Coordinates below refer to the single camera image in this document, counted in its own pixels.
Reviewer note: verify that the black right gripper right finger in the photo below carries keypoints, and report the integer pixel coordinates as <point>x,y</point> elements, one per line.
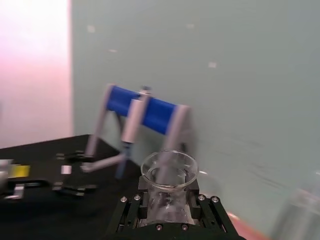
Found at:
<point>212,212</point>

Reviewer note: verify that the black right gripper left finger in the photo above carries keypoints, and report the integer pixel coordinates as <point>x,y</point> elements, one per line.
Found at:
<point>130,212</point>

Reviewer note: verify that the clear glass flask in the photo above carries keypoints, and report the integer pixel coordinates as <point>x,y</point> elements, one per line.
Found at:
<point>167,200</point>

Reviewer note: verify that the black clamp with white square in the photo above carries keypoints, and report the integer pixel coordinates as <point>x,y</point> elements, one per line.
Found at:
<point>75,188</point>

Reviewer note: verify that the black table cloth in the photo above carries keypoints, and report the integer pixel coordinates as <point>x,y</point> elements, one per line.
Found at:
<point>45,220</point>

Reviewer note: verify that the clear glass beaker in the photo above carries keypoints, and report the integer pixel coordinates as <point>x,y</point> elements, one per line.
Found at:
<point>302,212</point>

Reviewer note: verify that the grey metal cylinder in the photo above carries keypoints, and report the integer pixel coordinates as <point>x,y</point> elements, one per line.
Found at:
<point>132,120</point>

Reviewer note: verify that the grey stand with blue roller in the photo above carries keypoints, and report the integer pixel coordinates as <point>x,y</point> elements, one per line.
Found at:
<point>155,112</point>

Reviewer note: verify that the silver device with yellow label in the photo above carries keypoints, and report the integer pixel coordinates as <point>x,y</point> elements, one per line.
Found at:
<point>15,171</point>

